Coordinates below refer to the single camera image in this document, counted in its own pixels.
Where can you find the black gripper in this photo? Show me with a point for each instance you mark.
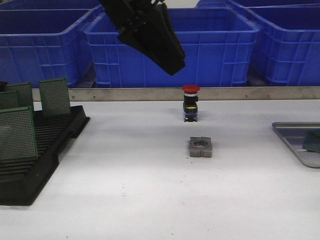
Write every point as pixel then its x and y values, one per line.
pixel 145 25

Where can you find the carried green perforated board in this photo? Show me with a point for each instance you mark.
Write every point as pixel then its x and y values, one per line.
pixel 312 141

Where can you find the rear right green board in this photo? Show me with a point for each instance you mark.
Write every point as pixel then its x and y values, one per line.
pixel 54 97

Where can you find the rear middle green board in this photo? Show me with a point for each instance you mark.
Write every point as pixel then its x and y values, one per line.
pixel 25 93

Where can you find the left edge green board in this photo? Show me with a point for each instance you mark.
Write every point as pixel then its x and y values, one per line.
pixel 9 99

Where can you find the silver metal tray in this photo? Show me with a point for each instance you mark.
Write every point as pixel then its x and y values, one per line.
pixel 293 134

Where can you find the black slotted board rack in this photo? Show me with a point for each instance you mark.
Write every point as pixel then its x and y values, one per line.
pixel 22 180

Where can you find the centre blue plastic crate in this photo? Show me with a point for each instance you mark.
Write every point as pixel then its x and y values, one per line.
pixel 217 42

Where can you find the blue plastic crate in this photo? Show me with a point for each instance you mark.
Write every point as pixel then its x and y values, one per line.
pixel 287 48
pixel 44 44
pixel 217 42

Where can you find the red emergency stop button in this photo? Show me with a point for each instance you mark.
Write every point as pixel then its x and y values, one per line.
pixel 190 108

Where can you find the far right blue crate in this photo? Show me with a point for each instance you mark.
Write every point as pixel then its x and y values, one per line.
pixel 254 3

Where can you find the left blue plastic crate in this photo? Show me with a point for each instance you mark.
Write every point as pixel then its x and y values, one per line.
pixel 44 44

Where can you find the grey metal square nut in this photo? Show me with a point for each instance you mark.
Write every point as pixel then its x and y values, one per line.
pixel 200 147

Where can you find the right blue plastic crate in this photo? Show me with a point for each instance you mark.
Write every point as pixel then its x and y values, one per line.
pixel 287 48

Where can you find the far left blue crate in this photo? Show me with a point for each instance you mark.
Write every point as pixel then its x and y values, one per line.
pixel 50 5

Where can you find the steel table edge rail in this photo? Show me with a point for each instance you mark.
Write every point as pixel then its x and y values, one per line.
pixel 205 93

